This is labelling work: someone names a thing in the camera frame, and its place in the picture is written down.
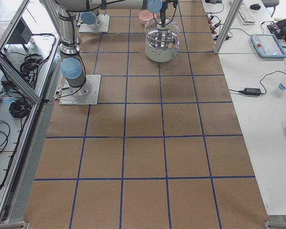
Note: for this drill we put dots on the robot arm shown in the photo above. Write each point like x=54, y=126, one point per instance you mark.
x=90, y=17
x=79, y=18

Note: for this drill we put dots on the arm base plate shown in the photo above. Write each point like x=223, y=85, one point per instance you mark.
x=87, y=95
x=101, y=25

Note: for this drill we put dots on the white keyboard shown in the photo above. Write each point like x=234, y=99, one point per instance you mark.
x=245, y=15

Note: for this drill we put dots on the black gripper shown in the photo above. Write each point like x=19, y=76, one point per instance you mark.
x=162, y=15

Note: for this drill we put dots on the pale green cooking pot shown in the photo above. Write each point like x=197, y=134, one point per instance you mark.
x=161, y=55

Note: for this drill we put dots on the brown egg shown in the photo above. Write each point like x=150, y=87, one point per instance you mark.
x=170, y=45

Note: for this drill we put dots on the teach pendant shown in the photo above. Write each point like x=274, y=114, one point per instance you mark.
x=267, y=46

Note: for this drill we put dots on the paper cup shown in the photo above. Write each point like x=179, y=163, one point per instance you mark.
x=282, y=85

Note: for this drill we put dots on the glass pot lid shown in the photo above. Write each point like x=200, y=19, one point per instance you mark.
x=162, y=29

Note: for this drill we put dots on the aluminium frame post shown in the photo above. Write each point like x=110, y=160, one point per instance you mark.
x=227, y=25

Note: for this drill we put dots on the pink bowl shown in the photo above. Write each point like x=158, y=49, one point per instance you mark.
x=145, y=16

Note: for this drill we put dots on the black mouse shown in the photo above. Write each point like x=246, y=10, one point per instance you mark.
x=255, y=6

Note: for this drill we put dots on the black power adapter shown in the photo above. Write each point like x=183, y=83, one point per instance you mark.
x=251, y=91

